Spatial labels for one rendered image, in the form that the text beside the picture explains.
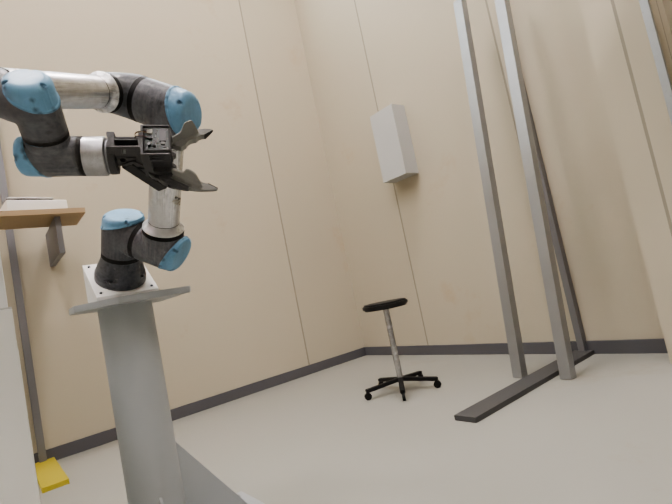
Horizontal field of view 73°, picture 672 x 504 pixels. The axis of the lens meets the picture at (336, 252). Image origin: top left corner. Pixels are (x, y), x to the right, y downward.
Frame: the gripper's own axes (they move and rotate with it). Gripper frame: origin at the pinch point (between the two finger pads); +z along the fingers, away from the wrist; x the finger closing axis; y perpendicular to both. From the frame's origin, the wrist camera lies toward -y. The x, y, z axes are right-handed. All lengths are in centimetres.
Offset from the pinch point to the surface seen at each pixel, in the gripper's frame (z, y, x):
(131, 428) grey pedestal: -28, -72, -42
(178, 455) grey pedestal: -16, -85, -51
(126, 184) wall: -59, -235, 153
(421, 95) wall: 172, -171, 189
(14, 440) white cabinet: -44, -32, -46
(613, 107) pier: 209, -65, 80
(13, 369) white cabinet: -44, -28, -32
